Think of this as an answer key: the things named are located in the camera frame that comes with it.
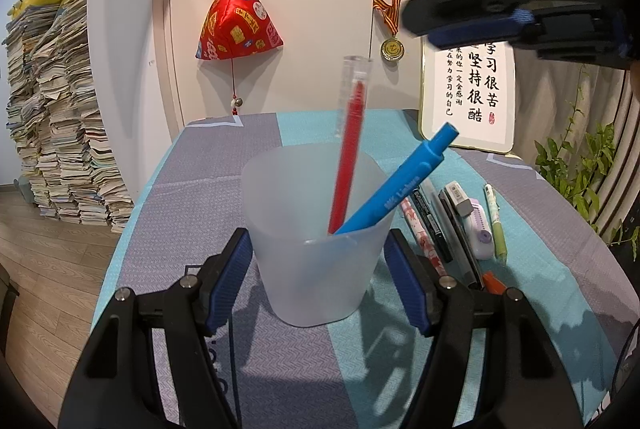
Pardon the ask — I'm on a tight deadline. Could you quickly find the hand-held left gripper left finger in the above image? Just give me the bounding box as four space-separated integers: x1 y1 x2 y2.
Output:
57 227 256 429

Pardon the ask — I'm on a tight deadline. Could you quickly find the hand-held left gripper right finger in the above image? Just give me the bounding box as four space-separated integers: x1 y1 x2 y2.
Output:
385 229 586 429

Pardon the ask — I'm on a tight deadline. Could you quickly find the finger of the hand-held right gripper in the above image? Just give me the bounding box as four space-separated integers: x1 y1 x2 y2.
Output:
537 14 630 60
401 0 545 50

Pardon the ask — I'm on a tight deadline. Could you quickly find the pink patterned pen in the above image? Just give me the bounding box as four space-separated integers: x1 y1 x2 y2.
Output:
399 196 448 277

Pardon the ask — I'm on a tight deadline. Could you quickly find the grey utility knife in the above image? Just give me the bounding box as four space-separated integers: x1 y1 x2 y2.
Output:
437 189 483 290

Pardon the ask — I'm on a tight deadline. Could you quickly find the translucent plastic cup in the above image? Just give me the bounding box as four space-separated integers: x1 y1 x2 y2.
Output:
241 144 396 329

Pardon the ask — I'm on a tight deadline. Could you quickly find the blue retractable pen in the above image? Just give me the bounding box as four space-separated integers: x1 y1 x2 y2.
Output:
332 122 460 236

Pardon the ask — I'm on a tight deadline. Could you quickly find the green pen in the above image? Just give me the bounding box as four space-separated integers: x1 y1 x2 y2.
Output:
482 184 508 262

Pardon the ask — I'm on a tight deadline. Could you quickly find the red pen with clear cap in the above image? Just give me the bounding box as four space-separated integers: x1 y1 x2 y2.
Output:
327 55 373 235

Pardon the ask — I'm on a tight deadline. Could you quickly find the black marker pen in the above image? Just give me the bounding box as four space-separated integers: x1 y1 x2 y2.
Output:
411 186 453 264

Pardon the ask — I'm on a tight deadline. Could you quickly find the beige pleated curtain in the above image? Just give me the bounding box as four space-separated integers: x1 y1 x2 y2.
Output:
510 56 640 230

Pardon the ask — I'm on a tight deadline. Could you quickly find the gold medal with striped ribbon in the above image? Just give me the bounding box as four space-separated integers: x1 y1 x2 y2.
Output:
372 0 406 62

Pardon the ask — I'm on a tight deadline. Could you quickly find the purple correction tape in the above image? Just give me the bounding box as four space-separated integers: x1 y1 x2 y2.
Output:
464 204 496 260

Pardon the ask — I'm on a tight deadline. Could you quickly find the orange pen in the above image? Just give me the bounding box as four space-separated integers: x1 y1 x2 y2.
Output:
481 271 507 296

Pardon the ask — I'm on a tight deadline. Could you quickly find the white eraser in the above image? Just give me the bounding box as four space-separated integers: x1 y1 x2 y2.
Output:
444 180 475 216

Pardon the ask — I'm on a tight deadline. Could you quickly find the framed calligraphy board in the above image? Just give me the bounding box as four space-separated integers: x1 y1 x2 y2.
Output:
419 34 517 156

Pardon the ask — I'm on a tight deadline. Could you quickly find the green potted plant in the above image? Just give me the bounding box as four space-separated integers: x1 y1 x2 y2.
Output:
534 64 640 250

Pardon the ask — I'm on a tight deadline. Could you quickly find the white bookshelf cabinet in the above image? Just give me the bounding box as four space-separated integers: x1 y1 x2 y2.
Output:
165 0 501 140

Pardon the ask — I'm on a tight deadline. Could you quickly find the tall pile of papers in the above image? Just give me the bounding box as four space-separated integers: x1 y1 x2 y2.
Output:
2 0 135 235

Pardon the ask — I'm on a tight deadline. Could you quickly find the dark chair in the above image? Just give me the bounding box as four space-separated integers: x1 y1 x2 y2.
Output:
0 266 20 360

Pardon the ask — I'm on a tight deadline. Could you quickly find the red pyramid hanging ornament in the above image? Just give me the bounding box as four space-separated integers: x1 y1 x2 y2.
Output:
195 0 284 117

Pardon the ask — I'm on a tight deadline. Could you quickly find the thin black cable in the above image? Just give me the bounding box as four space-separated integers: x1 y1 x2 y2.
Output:
227 309 241 429

